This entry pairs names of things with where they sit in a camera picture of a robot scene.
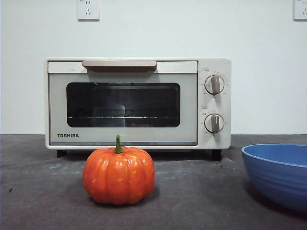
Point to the cream Toshiba toaster oven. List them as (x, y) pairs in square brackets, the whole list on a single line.
[(216, 64)]

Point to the blue ribbed bowl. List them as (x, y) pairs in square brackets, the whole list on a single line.
[(278, 177)]

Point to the orange pumpkin green stem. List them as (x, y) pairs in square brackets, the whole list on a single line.
[(118, 177)]

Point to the beige oven knob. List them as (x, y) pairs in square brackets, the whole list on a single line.
[(215, 84), (214, 123)]

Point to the white wall socket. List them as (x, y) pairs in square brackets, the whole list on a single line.
[(301, 12), (88, 12)]

